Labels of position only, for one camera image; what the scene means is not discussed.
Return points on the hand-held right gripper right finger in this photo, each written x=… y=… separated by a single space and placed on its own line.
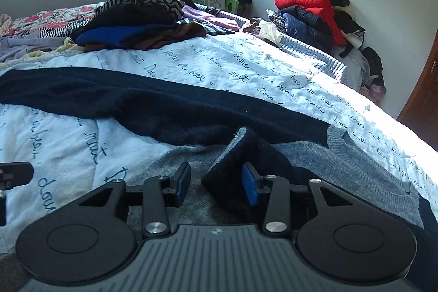
x=251 y=190

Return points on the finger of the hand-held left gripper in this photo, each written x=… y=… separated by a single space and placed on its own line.
x=15 y=173

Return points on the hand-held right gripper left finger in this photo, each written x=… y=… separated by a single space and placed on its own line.
x=183 y=185

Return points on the navy and grey knit sweater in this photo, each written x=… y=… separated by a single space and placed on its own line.
x=171 y=107

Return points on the lavender cloth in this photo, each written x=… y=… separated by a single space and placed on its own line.
x=24 y=46

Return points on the white script-printed blanket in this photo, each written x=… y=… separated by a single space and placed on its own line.
x=222 y=62

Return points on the brown garment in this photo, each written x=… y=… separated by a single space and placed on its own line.
x=166 y=39

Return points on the blue quilted bedspread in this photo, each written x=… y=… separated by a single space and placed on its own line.
x=308 y=52

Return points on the purple bag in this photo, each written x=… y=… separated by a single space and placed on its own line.
x=376 y=93

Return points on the grey sheet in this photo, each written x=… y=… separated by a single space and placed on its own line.
x=352 y=68

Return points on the red floral bedspread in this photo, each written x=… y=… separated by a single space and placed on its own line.
x=51 y=16

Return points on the navy and white striped cloth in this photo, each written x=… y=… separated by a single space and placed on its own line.
x=220 y=27

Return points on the brown paper bag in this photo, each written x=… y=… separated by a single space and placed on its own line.
x=249 y=26

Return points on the blue folded garment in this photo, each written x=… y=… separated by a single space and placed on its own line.
x=106 y=35

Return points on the houndstooth cloth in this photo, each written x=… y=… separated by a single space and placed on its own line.
x=275 y=21

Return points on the navy puffer jacket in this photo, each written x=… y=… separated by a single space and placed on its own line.
x=297 y=26

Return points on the purple garment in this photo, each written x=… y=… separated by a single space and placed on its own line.
x=200 y=14

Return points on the black folded garment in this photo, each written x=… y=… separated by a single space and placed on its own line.
x=130 y=15

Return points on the black jacket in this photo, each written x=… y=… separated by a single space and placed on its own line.
x=309 y=15

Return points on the black hanging garment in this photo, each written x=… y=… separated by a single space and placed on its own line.
x=347 y=25

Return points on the wooden door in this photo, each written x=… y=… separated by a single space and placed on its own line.
x=422 y=100

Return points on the red puffer jacket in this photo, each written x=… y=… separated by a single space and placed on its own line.
x=308 y=3

